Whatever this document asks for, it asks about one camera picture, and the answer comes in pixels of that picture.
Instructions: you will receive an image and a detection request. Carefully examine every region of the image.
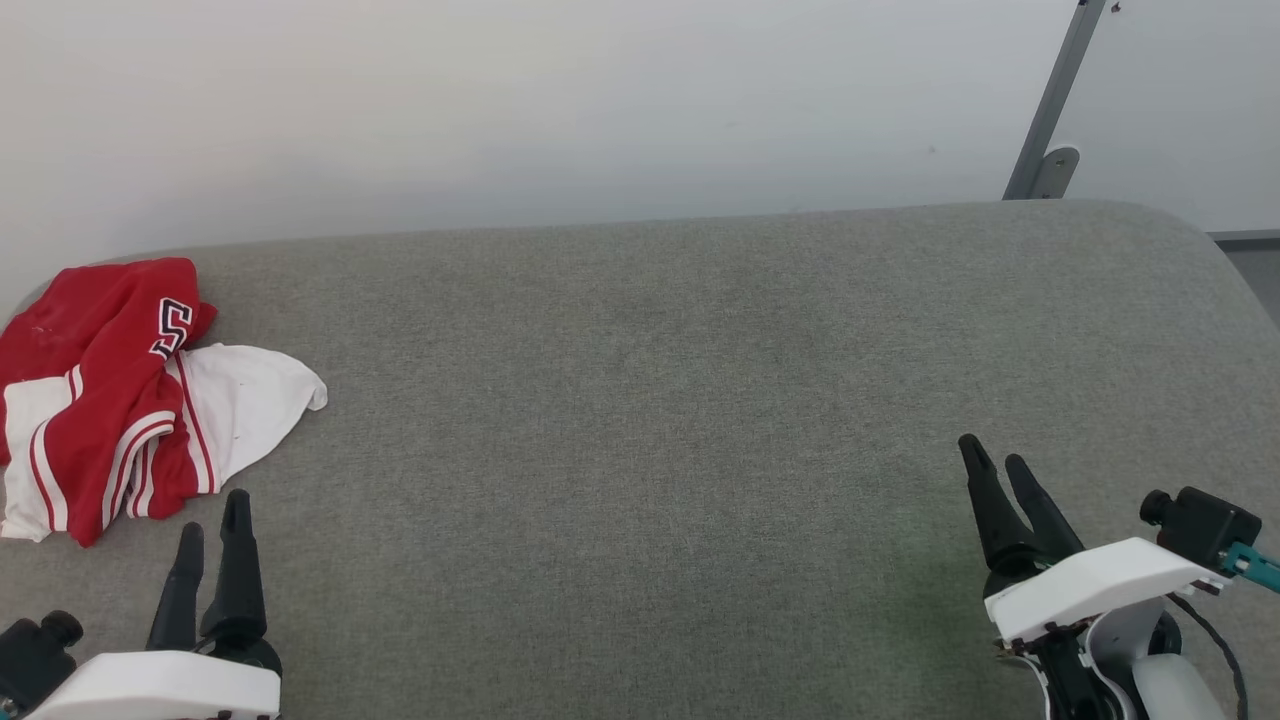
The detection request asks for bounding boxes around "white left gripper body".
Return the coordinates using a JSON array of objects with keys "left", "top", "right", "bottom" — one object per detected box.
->
[{"left": 25, "top": 638, "right": 284, "bottom": 720}]

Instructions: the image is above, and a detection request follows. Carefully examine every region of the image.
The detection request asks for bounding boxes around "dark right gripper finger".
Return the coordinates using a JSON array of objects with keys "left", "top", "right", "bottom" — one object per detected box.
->
[
  {"left": 958, "top": 433, "right": 1042, "bottom": 574},
  {"left": 1005, "top": 454, "right": 1087, "bottom": 562}
]

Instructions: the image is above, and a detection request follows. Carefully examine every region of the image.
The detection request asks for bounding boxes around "grey metal post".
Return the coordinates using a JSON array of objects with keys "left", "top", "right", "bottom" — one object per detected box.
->
[{"left": 1003, "top": 0, "right": 1109, "bottom": 201}]

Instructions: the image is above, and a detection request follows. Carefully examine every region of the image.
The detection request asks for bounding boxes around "grey metal post bracket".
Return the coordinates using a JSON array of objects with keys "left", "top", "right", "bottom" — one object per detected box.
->
[{"left": 1030, "top": 145, "right": 1082, "bottom": 201}]

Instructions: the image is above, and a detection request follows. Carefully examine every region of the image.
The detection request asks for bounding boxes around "grey fabric sofa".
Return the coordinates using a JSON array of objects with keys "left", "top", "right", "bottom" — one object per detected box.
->
[{"left": 0, "top": 199, "right": 1280, "bottom": 720}]

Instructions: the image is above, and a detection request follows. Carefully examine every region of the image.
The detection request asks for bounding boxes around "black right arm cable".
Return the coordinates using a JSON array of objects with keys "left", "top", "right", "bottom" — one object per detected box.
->
[{"left": 1165, "top": 592, "right": 1251, "bottom": 720}]

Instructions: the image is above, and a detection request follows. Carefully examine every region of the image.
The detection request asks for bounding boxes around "red and white jersey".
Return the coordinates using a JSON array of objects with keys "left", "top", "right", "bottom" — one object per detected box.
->
[{"left": 0, "top": 257, "right": 329, "bottom": 548}]

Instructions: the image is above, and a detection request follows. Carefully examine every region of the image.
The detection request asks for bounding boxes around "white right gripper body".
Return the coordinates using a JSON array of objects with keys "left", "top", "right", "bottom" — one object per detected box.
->
[{"left": 985, "top": 537, "right": 1227, "bottom": 663}]

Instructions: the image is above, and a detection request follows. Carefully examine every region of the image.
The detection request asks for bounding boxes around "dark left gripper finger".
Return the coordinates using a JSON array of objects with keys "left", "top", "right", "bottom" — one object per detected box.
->
[
  {"left": 147, "top": 522, "right": 207, "bottom": 652},
  {"left": 200, "top": 489, "right": 269, "bottom": 647}
]

